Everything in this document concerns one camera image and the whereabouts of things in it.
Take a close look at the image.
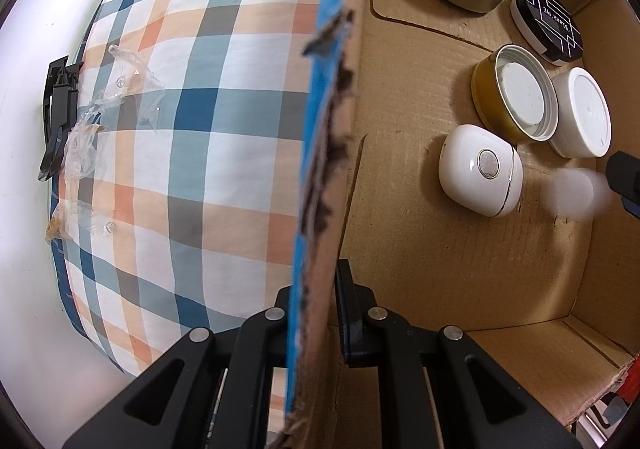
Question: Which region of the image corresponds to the clear plastic packaging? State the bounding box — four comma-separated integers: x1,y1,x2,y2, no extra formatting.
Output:
47,44,166,244

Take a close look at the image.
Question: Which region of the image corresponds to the white round jar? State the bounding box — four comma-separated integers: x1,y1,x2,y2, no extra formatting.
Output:
547,66,612,159

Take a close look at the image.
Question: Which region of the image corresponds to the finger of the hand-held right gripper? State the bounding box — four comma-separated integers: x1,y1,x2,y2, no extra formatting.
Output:
605,152,640,219

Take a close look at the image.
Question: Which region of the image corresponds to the plaid blanket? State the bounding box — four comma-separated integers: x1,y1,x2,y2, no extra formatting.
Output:
47,0,337,430

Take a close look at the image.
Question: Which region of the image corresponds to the black round tin lid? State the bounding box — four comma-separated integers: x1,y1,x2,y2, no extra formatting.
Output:
510,0,586,67

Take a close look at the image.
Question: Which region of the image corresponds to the white rounded case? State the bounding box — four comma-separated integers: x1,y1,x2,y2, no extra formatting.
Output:
438,124,523,218

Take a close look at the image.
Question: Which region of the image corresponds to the small white round object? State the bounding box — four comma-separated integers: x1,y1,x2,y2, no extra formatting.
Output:
542,168,613,221

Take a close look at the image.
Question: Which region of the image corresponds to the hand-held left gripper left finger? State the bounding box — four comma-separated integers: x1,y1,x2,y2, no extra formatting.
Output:
62,285,293,449

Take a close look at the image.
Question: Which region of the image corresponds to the black plastic clip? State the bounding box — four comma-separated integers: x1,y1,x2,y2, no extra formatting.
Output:
37,56,84,182

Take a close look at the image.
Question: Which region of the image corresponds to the gold jar lid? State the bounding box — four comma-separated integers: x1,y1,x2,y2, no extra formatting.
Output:
471,44,559,145

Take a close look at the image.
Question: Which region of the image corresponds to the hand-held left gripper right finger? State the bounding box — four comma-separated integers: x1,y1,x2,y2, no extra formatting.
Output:
336,259,583,449

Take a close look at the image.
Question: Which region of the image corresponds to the brown cardboard box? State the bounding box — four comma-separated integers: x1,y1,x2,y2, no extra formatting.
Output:
267,0,640,449

